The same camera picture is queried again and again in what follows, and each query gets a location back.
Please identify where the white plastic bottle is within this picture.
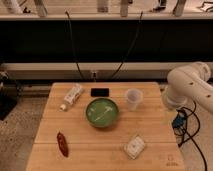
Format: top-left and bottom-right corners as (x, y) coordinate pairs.
(60, 84), (83, 111)

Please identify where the left black hanging cable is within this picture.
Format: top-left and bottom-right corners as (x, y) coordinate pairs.
(64, 10), (86, 82)

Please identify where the blue connector box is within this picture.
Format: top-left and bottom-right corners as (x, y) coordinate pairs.
(172, 113), (187, 128)

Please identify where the green bowl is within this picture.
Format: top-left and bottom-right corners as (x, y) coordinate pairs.
(85, 98), (119, 128)

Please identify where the black floor cable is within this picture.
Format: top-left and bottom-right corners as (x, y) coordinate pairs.
(173, 99), (209, 171)

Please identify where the black hanging cable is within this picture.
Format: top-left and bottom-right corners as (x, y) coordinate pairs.
(109, 10), (144, 80)
(64, 10), (86, 82)

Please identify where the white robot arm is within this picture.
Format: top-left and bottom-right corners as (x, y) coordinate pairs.
(162, 62), (213, 114)

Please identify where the clear plastic cup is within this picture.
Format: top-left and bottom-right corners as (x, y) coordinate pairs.
(125, 88), (143, 111)

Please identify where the red chili pepper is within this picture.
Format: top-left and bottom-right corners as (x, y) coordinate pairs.
(57, 132), (69, 157)

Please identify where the wall power outlet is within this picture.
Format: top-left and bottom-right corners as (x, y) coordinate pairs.
(91, 70), (98, 82)

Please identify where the black rectangular object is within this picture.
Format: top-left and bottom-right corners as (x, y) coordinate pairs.
(91, 88), (109, 97)

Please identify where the right black hanging cable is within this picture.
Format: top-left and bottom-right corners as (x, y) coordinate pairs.
(109, 10), (144, 80)

